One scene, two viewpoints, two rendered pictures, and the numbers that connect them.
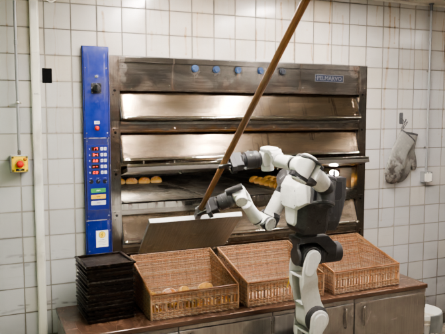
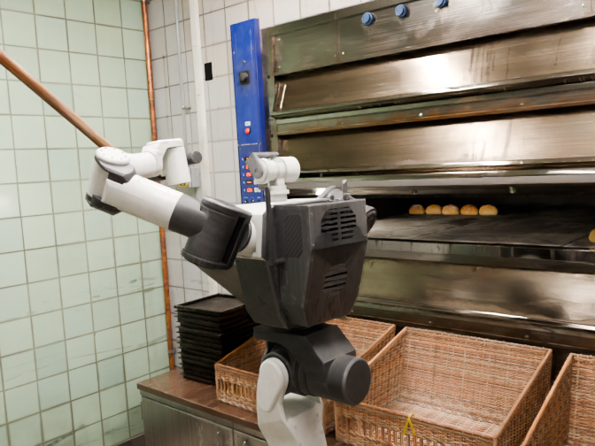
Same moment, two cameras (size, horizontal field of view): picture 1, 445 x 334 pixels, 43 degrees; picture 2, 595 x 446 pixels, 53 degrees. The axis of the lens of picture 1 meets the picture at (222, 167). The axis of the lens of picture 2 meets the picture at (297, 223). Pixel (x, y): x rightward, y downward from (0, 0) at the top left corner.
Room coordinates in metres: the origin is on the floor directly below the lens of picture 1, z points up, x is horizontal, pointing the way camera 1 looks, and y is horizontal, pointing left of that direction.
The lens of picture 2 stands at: (2.40, -1.85, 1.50)
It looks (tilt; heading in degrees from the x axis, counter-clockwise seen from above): 6 degrees down; 65
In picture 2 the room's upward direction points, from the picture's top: 3 degrees counter-clockwise
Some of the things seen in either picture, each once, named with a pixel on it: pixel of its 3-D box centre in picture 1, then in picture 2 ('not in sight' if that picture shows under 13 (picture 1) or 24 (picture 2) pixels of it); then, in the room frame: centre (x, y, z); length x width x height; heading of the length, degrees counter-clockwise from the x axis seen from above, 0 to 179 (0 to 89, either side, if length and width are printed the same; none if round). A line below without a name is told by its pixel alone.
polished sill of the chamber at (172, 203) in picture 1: (247, 198); (474, 249); (3.89, -0.18, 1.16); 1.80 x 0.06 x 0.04; 113
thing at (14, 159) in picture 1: (19, 163); (188, 177); (3.23, 1.17, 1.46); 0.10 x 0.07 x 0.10; 113
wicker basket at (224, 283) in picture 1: (183, 281); (305, 362); (3.39, 0.24, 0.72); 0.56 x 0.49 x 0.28; 113
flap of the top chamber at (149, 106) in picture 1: (249, 106); (466, 67); (3.86, -0.19, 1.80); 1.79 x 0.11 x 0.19; 113
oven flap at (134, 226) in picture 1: (249, 219); (472, 288); (3.86, -0.19, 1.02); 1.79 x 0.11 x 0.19; 113
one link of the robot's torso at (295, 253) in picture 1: (316, 248); (312, 359); (3.05, -0.52, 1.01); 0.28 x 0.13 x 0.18; 113
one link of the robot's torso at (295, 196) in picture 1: (312, 201); (297, 254); (3.04, -0.49, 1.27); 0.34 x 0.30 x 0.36; 19
